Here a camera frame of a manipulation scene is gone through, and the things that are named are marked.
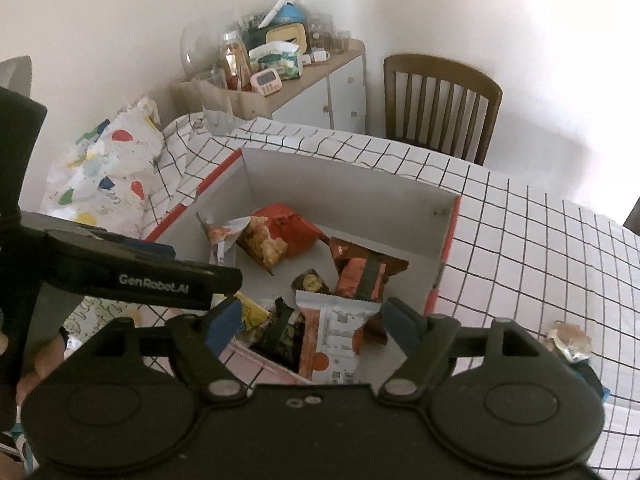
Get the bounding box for blue snack packet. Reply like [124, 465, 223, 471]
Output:
[575, 360, 611, 403]

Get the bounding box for white wooden sideboard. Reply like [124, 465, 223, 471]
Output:
[170, 37, 367, 136]

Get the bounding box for dark brown snack packet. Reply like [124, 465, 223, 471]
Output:
[291, 269, 331, 295]

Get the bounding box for corrugated cardboard piece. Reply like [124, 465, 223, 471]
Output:
[170, 77, 273, 121]

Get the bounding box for burger print snack packet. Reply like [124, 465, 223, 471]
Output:
[545, 321, 593, 363]

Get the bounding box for group of small glass jars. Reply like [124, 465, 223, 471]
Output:
[305, 10, 352, 56]

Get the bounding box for dark green snack packet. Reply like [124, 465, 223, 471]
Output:
[250, 297, 306, 373]

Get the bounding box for brown wooden chair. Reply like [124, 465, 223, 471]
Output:
[382, 53, 503, 166]

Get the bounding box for white printed cookie packet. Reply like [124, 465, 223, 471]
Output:
[295, 289, 383, 386]

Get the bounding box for checkered white tablecloth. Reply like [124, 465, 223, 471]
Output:
[140, 110, 640, 480]

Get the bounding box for white stick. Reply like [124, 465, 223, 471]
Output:
[257, 0, 298, 28]

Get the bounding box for brown orange snack packet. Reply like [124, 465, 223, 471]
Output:
[327, 237, 410, 346]

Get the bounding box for clear glass bowl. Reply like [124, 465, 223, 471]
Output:
[180, 22, 246, 79]

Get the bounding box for yellow snack packet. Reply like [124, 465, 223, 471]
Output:
[235, 292, 271, 333]

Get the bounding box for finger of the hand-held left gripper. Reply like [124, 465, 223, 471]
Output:
[92, 227, 177, 262]

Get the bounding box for pink kitchen timer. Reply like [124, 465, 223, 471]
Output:
[250, 70, 283, 97]

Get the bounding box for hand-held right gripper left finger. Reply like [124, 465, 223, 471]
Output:
[102, 297, 251, 403]

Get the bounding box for white red cardboard box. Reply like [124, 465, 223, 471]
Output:
[142, 147, 461, 387]

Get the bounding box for glass jar with orange contents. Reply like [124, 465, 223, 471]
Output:
[219, 32, 253, 91]

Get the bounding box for white orange snack packet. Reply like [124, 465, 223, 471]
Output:
[197, 212, 251, 267]

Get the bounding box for person's left hand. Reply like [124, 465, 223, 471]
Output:
[15, 335, 69, 409]

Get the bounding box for green white tissue pack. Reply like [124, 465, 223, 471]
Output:
[248, 42, 303, 81]

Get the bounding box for yellow box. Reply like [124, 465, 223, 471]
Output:
[265, 24, 307, 53]

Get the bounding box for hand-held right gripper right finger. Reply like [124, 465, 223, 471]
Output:
[380, 296, 544, 404]

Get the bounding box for orange chip packet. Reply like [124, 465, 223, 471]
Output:
[235, 202, 331, 276]

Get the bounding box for blue round container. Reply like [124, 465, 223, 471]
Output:
[272, 2, 303, 28]

